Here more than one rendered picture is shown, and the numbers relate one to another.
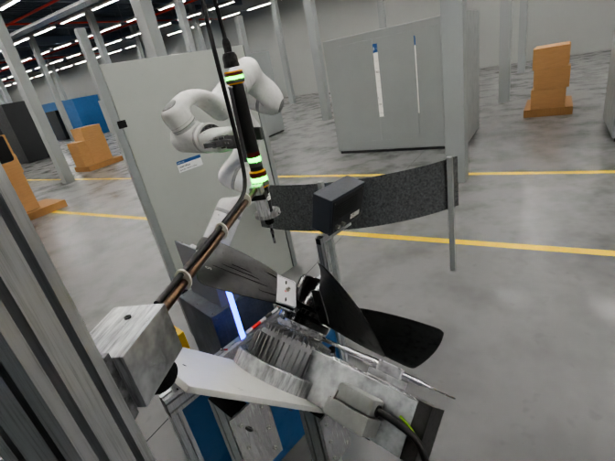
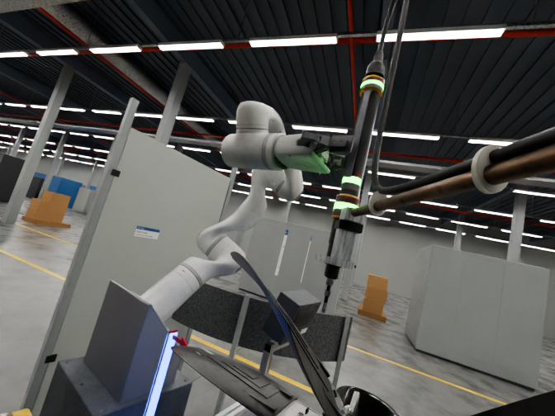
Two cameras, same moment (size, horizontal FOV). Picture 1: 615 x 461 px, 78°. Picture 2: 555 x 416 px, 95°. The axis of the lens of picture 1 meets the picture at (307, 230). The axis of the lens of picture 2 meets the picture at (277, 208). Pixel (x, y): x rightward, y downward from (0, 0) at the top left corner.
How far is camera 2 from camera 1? 73 cm
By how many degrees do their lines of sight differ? 34
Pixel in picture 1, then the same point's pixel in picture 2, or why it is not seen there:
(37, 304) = not seen: outside the picture
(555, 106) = (377, 314)
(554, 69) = (378, 290)
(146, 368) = not seen: outside the picture
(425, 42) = (316, 242)
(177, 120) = (257, 115)
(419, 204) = (318, 347)
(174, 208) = (106, 263)
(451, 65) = not seen: hidden behind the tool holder
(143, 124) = (131, 183)
